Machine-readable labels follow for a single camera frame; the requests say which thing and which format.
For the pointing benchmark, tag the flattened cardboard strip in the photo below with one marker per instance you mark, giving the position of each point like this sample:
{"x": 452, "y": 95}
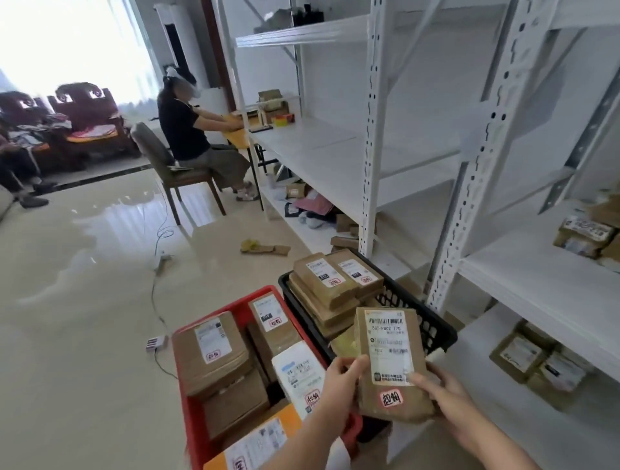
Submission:
{"x": 276, "y": 250}

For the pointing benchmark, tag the narrow brown labelled box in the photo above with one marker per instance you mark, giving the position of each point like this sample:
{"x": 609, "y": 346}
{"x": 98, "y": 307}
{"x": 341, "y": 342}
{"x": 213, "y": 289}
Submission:
{"x": 286, "y": 334}

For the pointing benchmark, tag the person's left hand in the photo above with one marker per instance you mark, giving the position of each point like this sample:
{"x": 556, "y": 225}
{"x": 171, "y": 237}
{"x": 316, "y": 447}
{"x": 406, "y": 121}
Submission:
{"x": 341, "y": 387}

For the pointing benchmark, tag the person's left forearm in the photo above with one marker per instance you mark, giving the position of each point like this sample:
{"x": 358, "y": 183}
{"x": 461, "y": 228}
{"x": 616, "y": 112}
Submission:
{"x": 305, "y": 445}

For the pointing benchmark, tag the black handheld device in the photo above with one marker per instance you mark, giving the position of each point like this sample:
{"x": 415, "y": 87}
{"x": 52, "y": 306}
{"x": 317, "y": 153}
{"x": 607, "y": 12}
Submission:
{"x": 260, "y": 129}

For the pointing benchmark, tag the white curtain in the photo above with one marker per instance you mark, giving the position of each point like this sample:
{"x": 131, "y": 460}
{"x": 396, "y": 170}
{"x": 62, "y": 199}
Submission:
{"x": 72, "y": 43}

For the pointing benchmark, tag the cardboard box white label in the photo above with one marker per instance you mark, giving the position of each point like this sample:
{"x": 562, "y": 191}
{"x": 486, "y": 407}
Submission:
{"x": 295, "y": 190}

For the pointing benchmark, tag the black plastic basket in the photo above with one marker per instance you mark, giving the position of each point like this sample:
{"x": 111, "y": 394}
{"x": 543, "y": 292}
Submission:
{"x": 443, "y": 334}

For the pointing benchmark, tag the white foam parcel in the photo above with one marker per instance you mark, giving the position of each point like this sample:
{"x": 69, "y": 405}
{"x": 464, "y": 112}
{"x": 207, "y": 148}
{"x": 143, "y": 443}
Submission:
{"x": 286, "y": 358}

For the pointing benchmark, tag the black objects bundle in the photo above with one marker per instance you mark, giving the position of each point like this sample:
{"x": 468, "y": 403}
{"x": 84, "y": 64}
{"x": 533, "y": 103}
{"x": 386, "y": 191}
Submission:
{"x": 307, "y": 17}

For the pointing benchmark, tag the pile of plastic mailer bags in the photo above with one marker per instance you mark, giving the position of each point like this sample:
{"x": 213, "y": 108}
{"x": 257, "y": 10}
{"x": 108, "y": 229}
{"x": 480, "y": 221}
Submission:
{"x": 315, "y": 220}

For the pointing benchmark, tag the small box handwritten white label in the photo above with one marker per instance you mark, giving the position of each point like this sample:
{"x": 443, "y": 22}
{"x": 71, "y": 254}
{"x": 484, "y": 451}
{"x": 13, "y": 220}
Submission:
{"x": 518, "y": 356}

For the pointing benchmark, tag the person's right hand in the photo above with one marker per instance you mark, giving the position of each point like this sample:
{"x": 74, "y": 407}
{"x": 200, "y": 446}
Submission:
{"x": 450, "y": 402}

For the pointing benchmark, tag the dark red sofa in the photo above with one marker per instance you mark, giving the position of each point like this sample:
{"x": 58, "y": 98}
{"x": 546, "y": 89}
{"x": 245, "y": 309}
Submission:
{"x": 92, "y": 111}

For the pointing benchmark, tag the white standing air conditioner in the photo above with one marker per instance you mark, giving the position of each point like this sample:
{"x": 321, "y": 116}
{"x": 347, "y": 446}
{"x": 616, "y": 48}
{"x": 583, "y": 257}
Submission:
{"x": 191, "y": 43}

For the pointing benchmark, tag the pile of brown parcels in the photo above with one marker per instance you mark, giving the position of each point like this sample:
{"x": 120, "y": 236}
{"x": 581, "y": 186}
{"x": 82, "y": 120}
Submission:
{"x": 611, "y": 256}

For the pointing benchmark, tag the small green-taped box white label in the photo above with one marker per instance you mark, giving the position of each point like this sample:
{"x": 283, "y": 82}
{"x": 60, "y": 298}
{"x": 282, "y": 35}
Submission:
{"x": 557, "y": 380}

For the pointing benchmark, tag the yellow table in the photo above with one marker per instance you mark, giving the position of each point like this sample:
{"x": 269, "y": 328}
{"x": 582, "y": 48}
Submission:
{"x": 237, "y": 138}

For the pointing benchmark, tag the person's right forearm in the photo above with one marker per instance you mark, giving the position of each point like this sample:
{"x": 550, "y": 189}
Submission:
{"x": 494, "y": 445}

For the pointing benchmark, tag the red plastic crate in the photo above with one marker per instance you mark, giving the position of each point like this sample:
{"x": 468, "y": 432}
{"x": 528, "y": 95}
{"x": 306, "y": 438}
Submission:
{"x": 232, "y": 310}

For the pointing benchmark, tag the white power strip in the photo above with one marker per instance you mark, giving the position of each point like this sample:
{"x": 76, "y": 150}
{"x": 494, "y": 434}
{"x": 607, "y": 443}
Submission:
{"x": 162, "y": 262}

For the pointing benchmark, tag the orange box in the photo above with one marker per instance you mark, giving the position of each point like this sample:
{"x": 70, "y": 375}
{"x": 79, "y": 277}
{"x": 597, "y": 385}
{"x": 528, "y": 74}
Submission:
{"x": 290, "y": 416}

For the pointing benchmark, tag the yellow crumpled tape wad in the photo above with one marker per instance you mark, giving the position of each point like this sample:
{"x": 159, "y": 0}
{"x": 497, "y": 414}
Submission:
{"x": 249, "y": 245}

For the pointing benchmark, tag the brown wooden chair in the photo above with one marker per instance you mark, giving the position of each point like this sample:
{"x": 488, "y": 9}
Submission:
{"x": 150, "y": 150}

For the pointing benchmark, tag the small red striped power strip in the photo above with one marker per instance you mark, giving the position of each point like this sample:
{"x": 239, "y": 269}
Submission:
{"x": 155, "y": 343}

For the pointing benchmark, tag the dark wooden door frame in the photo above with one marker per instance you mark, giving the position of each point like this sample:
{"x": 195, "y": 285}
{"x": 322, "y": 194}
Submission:
{"x": 213, "y": 43}

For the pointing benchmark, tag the square box yellow-topped label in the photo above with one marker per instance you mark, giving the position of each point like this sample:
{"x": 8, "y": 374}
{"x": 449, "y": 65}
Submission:
{"x": 189, "y": 368}

